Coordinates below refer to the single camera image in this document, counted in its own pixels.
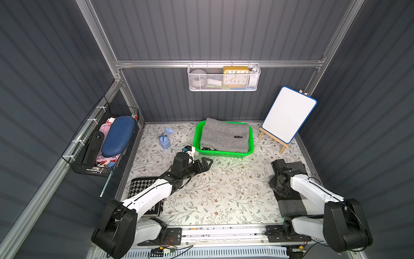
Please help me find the green plastic basket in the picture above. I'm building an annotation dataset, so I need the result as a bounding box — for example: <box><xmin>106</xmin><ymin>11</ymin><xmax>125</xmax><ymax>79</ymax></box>
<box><xmin>193</xmin><ymin>120</ymin><xmax>254</xmax><ymax>158</ymax></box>

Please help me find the wooden easel stand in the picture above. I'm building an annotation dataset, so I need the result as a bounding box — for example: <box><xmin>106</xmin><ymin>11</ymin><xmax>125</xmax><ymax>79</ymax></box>
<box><xmin>258</xmin><ymin>90</ymin><xmax>308</xmax><ymax>155</ymax></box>

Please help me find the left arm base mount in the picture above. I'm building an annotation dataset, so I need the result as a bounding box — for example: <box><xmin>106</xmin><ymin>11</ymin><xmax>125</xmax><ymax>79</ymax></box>
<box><xmin>138</xmin><ymin>227</ymin><xmax>182</xmax><ymax>247</ymax></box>

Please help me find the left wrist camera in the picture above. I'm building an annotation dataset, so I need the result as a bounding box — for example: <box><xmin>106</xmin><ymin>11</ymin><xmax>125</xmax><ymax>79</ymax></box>
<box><xmin>182</xmin><ymin>145</ymin><xmax>196</xmax><ymax>160</ymax></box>

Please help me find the blue framed whiteboard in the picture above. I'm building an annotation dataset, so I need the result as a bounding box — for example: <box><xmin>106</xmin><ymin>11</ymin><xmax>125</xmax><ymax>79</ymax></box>
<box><xmin>261</xmin><ymin>86</ymin><xmax>318</xmax><ymax>145</ymax></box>

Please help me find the white wire wall basket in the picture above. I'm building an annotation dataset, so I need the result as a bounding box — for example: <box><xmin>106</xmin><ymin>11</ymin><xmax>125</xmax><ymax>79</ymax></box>
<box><xmin>187</xmin><ymin>62</ymin><xmax>262</xmax><ymax>92</ymax></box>

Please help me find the white tape roll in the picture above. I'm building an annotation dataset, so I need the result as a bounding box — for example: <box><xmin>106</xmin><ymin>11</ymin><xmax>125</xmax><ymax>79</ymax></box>
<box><xmin>189</xmin><ymin>69</ymin><xmax>207</xmax><ymax>88</ymax></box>

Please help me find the black remote handle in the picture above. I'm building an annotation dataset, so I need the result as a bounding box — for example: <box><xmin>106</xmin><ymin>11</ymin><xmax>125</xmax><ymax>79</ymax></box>
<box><xmin>82</xmin><ymin>131</ymin><xmax>105</xmax><ymax>167</ymax></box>

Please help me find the blue oval case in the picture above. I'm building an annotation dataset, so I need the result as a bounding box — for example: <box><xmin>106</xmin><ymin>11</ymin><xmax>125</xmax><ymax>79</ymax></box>
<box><xmin>101</xmin><ymin>116</ymin><xmax>136</xmax><ymax>158</ymax></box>

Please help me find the black wire side basket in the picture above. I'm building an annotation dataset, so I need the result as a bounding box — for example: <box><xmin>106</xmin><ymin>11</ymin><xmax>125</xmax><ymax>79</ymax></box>
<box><xmin>63</xmin><ymin>99</ymin><xmax>140</xmax><ymax>178</ymax></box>

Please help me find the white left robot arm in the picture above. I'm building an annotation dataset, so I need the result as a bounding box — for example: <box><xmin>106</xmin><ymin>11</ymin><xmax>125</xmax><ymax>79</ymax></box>
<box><xmin>91</xmin><ymin>150</ymin><xmax>213</xmax><ymax>259</ymax></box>

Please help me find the grey black checked scarf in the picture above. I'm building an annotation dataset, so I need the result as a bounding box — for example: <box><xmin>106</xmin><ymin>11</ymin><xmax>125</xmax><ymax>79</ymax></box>
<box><xmin>265</xmin><ymin>164</ymin><xmax>322</xmax><ymax>218</ymax></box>

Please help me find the grey fuzzy scarf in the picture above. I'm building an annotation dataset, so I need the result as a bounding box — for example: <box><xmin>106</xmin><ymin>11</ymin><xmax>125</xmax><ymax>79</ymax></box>
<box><xmin>200</xmin><ymin>118</ymin><xmax>250</xmax><ymax>153</ymax></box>

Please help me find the small houndstooth folded scarf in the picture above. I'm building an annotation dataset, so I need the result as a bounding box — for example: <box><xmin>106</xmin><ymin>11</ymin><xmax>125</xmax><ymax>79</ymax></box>
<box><xmin>127</xmin><ymin>176</ymin><xmax>164</xmax><ymax>217</ymax></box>

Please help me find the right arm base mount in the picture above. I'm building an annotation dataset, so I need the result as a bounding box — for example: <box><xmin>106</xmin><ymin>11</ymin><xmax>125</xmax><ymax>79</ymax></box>
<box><xmin>265</xmin><ymin>225</ymin><xmax>312</xmax><ymax>243</ymax></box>

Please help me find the light blue small bottle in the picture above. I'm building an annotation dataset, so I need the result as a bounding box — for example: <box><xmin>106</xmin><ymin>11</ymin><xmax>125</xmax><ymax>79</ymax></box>
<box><xmin>158</xmin><ymin>128</ymin><xmax>174</xmax><ymax>150</ymax></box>

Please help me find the pink item in basket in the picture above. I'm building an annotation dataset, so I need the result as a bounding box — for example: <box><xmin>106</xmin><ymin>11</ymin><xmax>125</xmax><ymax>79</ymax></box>
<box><xmin>95</xmin><ymin>117</ymin><xmax>119</xmax><ymax>166</ymax></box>

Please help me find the yellow alarm clock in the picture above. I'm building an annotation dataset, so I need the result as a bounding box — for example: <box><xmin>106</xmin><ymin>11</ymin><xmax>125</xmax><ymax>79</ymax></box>
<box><xmin>222</xmin><ymin>66</ymin><xmax>250</xmax><ymax>87</ymax></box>

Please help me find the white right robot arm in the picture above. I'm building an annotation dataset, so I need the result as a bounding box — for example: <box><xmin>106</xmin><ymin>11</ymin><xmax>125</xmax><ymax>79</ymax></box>
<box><xmin>266</xmin><ymin>159</ymin><xmax>373</xmax><ymax>253</ymax></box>

